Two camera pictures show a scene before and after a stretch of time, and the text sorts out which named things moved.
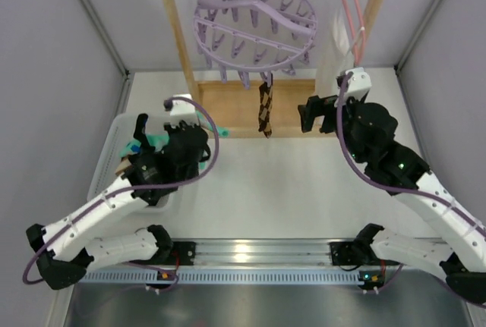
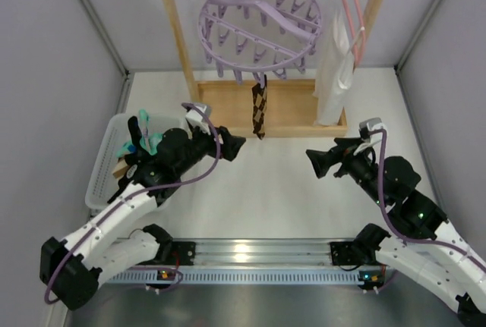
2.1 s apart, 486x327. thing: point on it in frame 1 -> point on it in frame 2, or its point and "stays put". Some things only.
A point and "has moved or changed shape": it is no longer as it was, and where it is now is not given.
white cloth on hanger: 336,57 stays put
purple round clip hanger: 254,26 stays put
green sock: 221,132 has moved or changed shape
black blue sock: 140,135 has moved or changed shape
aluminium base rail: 276,253 stays put
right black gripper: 328,115 -> 338,158
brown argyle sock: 266,97 has moved or changed shape
